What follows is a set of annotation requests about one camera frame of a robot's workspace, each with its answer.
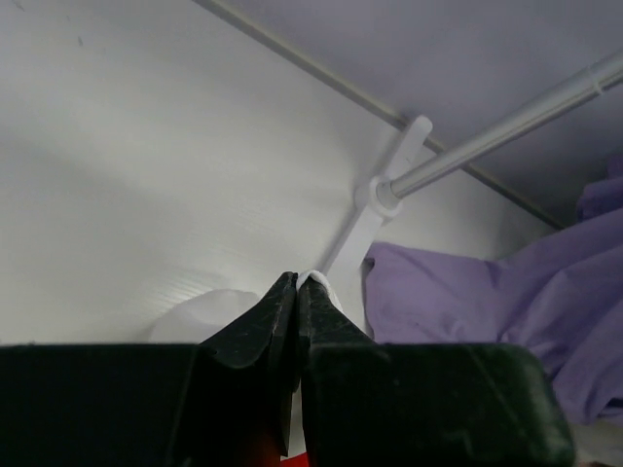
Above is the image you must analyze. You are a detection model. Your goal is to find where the purple t shirt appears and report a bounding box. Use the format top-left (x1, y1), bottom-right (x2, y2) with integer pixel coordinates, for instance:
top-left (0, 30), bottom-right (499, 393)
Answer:
top-left (365, 156), bottom-right (622, 424)

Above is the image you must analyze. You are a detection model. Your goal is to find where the white metal clothes rack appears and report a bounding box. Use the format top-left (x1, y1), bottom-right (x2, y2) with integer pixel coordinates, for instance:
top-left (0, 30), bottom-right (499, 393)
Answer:
top-left (322, 52), bottom-right (623, 312)

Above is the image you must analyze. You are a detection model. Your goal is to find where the white t shirt red print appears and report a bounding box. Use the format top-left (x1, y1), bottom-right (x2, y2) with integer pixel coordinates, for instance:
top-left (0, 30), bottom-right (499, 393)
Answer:
top-left (149, 270), bottom-right (343, 466)

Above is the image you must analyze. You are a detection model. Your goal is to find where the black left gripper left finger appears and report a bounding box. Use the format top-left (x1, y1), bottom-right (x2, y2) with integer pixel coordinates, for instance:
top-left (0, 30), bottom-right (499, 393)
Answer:
top-left (199, 272), bottom-right (298, 457)

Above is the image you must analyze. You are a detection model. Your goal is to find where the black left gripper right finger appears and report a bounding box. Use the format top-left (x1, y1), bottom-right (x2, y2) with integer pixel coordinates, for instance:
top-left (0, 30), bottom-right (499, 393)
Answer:
top-left (298, 279), bottom-right (389, 466)

